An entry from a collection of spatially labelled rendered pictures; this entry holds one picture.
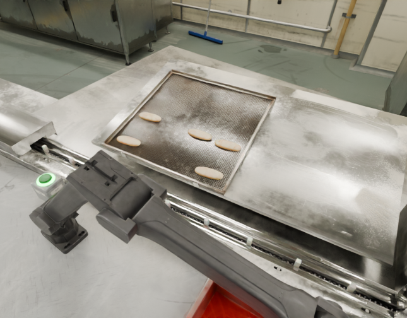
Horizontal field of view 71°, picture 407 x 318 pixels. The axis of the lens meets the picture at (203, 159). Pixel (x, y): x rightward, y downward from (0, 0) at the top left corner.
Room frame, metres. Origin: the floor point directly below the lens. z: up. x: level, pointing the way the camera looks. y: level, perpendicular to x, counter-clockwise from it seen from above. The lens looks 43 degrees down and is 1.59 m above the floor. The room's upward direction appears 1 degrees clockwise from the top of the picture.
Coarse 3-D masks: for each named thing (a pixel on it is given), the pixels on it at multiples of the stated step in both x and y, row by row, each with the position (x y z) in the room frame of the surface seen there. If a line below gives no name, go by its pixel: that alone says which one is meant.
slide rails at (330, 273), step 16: (48, 144) 0.85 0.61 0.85; (80, 160) 0.76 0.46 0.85; (192, 208) 0.55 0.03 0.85; (224, 224) 0.50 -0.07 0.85; (256, 240) 0.44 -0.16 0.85; (272, 256) 0.39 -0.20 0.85; (288, 256) 0.40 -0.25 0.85; (304, 272) 0.35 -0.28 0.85; (320, 272) 0.35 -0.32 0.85; (336, 272) 0.35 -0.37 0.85; (336, 288) 0.31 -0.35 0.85; (368, 288) 0.31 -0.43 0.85; (368, 304) 0.27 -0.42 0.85
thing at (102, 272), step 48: (0, 192) 0.62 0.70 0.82; (0, 240) 0.44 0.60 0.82; (48, 240) 0.44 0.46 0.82; (96, 240) 0.45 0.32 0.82; (144, 240) 0.45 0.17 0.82; (0, 288) 0.30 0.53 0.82; (48, 288) 0.30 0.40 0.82; (96, 288) 0.31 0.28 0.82; (144, 288) 0.31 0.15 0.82; (192, 288) 0.31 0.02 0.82
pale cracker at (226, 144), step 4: (216, 140) 0.80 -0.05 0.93; (220, 140) 0.80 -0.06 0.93; (224, 140) 0.80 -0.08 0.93; (216, 144) 0.78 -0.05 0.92; (220, 144) 0.78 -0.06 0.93; (224, 144) 0.78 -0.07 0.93; (228, 144) 0.78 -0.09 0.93; (232, 144) 0.78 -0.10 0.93; (236, 144) 0.78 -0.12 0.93; (224, 148) 0.77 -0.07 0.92; (228, 148) 0.76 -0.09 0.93; (232, 148) 0.76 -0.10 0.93; (236, 148) 0.76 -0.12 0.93; (240, 148) 0.76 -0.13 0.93
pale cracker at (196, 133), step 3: (189, 129) 0.86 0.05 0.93; (192, 129) 0.86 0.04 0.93; (195, 129) 0.86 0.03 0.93; (198, 129) 0.86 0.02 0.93; (189, 132) 0.84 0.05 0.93; (192, 132) 0.84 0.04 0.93; (195, 132) 0.84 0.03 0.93; (198, 132) 0.84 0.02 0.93; (201, 132) 0.84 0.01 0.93; (204, 132) 0.84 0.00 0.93; (207, 132) 0.84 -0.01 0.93; (192, 135) 0.83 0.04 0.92; (195, 135) 0.83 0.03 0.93; (198, 135) 0.83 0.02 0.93; (201, 135) 0.83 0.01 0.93; (204, 135) 0.83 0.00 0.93; (207, 135) 0.83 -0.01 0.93; (210, 135) 0.83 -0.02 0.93; (201, 138) 0.82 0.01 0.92; (204, 138) 0.81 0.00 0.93; (207, 138) 0.81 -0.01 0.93; (210, 138) 0.81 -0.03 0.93
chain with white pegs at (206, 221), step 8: (32, 144) 0.86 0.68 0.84; (48, 152) 0.81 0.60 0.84; (64, 160) 0.77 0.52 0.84; (72, 160) 0.75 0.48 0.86; (192, 216) 0.53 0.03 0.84; (208, 224) 0.50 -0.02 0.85; (224, 232) 0.48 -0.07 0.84; (240, 240) 0.45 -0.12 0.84; (248, 240) 0.43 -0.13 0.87; (256, 248) 0.43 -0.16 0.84; (280, 256) 0.40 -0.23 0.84; (296, 264) 0.37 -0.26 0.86; (312, 272) 0.36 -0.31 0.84; (328, 280) 0.34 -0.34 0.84; (344, 288) 0.31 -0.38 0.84; (352, 288) 0.30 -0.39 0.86; (360, 296) 0.30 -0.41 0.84; (384, 304) 0.28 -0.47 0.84
